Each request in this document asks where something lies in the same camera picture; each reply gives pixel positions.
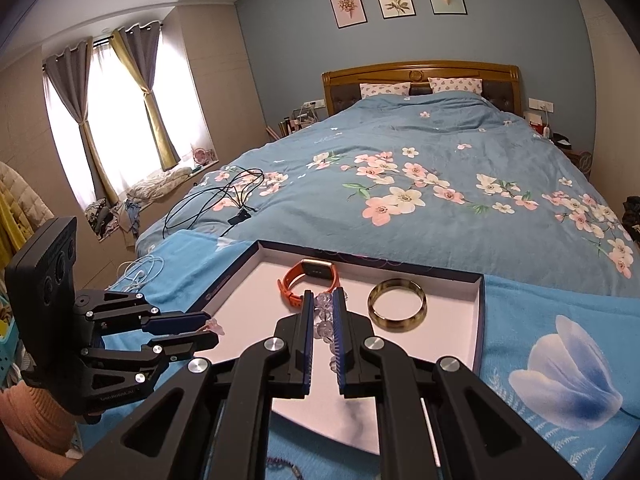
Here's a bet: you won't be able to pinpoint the cream quilted jacket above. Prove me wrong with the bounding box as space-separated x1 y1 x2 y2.
0 160 53 241

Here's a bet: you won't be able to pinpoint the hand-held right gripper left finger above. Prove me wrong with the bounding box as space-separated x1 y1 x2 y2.
62 302 316 480

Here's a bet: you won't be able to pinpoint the purple beaded bracelet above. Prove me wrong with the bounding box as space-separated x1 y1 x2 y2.
265 455 306 480

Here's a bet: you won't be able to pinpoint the heart print pillow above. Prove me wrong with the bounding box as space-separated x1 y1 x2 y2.
360 81 412 100
428 77 485 95

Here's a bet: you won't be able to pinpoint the pink flower framed picture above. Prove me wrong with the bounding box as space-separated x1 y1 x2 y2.
329 0 367 29

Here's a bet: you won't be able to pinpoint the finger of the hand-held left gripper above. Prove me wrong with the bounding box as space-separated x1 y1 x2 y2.
80 331 222 407
74 289 213 347

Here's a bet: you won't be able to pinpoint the wooden headboard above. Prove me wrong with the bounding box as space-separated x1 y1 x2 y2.
321 62 523 118

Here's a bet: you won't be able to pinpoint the bay window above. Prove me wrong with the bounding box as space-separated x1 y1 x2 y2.
47 27 221 206

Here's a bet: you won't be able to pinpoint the navy white shallow box tray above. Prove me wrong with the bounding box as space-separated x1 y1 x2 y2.
182 239 487 456

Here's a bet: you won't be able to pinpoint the olive brown bangle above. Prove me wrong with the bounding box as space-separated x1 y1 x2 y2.
367 280 428 332

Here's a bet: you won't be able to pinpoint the bedside table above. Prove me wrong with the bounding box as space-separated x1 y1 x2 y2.
570 147 596 181

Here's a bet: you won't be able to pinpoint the bedside clutter of cosmetics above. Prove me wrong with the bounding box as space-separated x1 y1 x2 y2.
267 102 328 138

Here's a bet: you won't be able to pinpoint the pile of clothes on sill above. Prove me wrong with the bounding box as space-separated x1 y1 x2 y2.
85 197 141 241

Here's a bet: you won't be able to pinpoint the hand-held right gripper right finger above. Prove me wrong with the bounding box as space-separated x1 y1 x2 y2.
332 287 585 480

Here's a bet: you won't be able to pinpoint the grey and mustard curtain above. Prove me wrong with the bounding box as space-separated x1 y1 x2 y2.
110 19 182 171
42 40 121 208

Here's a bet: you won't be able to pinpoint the black cable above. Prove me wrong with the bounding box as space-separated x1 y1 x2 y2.
164 169 261 238

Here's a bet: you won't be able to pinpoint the clear crystal bead bracelet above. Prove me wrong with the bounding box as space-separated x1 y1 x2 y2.
312 290 343 375

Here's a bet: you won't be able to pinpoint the person's left forearm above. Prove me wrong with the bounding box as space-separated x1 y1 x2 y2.
0 382 81 480

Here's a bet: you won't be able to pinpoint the blue tulip print blanket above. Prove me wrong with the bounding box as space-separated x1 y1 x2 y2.
75 237 640 480

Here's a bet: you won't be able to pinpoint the orange smartwatch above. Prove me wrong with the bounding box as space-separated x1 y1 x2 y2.
277 259 343 309

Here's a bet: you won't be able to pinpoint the yellow garment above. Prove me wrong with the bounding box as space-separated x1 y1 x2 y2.
0 195 31 271

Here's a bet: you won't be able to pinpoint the blue floral duvet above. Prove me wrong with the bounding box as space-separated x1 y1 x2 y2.
135 91 640 298

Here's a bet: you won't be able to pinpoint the white quilt pile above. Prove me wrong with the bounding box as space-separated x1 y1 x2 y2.
125 167 193 201

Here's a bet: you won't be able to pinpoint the dark clothes pile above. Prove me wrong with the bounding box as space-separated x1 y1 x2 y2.
622 200 640 246

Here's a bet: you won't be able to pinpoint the white earphones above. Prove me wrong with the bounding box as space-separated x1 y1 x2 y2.
117 255 166 293

